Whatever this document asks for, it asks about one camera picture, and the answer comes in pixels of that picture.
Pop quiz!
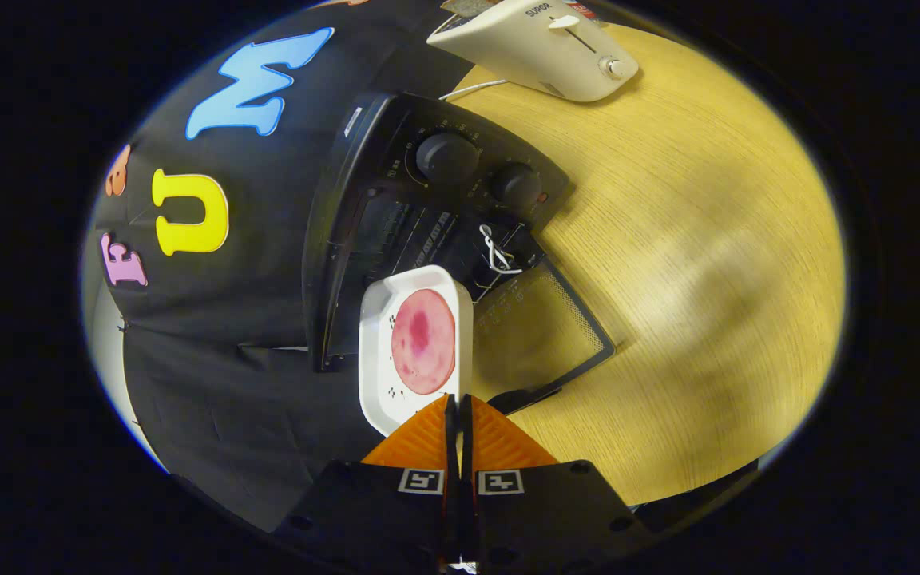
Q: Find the black toaster oven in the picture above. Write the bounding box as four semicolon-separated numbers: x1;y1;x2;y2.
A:
302;90;617;416

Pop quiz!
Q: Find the white string tie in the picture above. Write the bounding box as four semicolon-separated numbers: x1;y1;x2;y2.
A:
478;224;523;276

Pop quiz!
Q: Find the pink ham slice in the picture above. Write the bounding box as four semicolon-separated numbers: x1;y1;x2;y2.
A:
391;289;458;395

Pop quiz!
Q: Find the white square plate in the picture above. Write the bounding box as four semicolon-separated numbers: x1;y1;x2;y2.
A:
358;265;474;438

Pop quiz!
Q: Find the black backdrop cloth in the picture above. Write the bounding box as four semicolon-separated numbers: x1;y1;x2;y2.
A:
85;0;477;532

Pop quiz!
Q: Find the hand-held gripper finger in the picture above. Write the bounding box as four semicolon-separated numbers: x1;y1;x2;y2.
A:
460;394;656;572
272;394;461;572

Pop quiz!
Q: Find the metal oven rack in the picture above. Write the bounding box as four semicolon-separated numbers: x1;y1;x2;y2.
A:
384;204;509;280

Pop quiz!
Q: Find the white toaster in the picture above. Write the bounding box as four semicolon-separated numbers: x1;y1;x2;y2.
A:
426;0;640;103

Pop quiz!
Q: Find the white toaster cable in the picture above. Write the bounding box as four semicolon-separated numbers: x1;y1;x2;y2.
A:
438;78;509;102

